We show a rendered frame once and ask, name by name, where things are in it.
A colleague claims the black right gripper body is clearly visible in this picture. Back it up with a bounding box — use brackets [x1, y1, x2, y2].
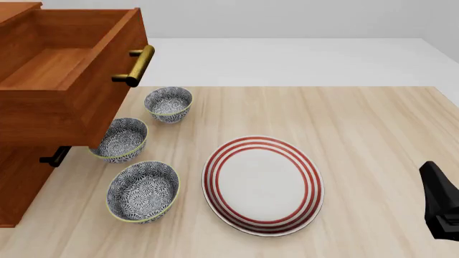
[426, 208, 459, 241]

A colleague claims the white plate with red rings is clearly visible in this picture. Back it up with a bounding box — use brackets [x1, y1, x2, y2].
[201, 134, 326, 239]

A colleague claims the small patterned bowl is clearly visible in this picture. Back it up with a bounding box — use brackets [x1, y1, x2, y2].
[143, 86, 194, 125]

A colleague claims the wooden cabinet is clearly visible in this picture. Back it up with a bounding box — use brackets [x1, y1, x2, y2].
[0, 1, 72, 229]

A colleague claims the open wooden drawer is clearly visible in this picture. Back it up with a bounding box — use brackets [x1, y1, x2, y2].
[0, 6, 150, 151]

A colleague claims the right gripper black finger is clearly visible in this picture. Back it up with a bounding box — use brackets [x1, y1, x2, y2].
[418, 160, 459, 220]

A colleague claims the medium patterned bowl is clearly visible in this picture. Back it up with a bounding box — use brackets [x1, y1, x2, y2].
[88, 117, 149, 165]

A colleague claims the large patterned bowl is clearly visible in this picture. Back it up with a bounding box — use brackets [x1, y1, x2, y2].
[105, 160, 181, 225]

